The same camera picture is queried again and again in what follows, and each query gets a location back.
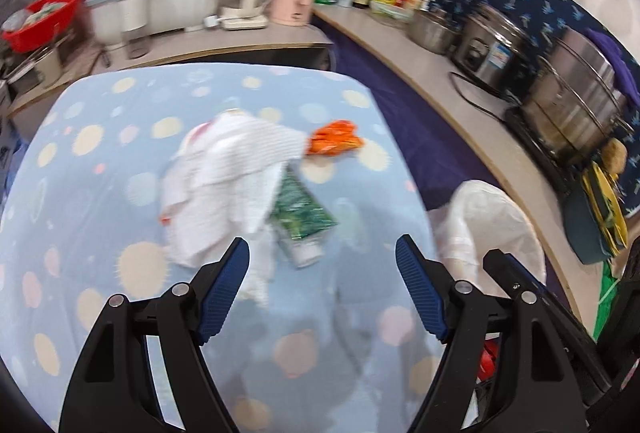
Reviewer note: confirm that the long beige counter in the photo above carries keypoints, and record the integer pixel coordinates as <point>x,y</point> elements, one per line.
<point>400,48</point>

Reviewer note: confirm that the white power plug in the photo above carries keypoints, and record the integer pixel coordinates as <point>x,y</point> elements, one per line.
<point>212,21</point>

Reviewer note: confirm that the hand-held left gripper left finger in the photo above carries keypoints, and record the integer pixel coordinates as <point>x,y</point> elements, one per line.
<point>222,293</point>

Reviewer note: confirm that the orange snack wrapper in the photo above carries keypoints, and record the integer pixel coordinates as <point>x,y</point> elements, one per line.
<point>332,140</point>

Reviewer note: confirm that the black induction cooker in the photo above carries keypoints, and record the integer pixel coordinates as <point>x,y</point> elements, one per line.
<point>540,148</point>

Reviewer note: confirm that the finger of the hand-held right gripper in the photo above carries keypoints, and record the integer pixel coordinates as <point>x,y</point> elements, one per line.
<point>622,323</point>
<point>555,308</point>

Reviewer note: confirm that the small steel pot with lid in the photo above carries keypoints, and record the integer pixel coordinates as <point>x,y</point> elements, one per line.
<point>432,33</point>

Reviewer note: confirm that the steel rice cooker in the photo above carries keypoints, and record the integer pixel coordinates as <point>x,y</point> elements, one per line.
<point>492,50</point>

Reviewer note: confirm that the yellow and green packets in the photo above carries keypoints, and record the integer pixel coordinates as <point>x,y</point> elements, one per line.
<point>605,208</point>

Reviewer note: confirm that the purple cloth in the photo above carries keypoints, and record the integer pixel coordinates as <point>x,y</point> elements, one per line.
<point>617,58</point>

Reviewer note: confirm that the clear food container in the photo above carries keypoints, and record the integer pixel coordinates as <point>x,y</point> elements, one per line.
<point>392,10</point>

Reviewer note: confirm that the white portable blender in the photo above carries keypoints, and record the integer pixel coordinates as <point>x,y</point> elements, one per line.
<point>132,8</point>

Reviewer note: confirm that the white paper towel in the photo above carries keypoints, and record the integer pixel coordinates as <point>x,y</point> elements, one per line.
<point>220,183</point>

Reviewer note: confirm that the short beige counter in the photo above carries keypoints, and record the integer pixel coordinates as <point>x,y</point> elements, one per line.
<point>200,45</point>

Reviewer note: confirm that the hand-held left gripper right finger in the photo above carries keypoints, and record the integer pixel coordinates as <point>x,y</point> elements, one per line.
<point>420,293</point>

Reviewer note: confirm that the dark navy curtain cloth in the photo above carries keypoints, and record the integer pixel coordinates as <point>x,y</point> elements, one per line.
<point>400,103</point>

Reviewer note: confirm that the red plastic basin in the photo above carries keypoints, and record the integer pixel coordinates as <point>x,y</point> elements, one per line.
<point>45,25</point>

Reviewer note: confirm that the dark blue plastic basin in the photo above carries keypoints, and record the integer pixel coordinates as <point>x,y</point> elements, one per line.
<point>582,228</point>

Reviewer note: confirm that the trash bin with white bag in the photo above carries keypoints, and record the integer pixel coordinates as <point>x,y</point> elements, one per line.
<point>480,223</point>

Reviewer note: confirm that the yellow sponge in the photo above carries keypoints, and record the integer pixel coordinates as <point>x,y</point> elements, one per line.
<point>614,155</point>

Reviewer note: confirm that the dark green patterned packet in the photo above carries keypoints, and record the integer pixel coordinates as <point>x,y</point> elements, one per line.
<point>300,208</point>

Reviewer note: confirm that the blue dotted tablecloth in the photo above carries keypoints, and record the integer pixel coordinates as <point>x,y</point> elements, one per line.
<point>100,213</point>

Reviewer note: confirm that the red packet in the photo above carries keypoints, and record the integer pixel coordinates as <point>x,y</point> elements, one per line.
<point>487,360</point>

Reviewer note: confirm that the green plastic bag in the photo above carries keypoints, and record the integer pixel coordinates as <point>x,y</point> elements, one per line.
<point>607,303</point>

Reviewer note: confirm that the large steel steamer pot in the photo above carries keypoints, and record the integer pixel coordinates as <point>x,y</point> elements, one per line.
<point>575,103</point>

